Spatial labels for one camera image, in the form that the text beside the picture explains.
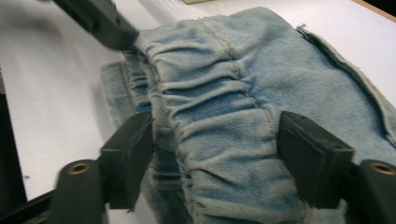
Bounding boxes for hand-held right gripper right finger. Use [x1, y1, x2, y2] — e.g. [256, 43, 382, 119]
[276, 110, 356, 210]

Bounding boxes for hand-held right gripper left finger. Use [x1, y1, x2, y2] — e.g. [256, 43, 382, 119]
[99, 111, 155, 211]

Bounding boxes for light blue denim shorts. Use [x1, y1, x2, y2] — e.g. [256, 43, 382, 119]
[100, 7, 396, 224]

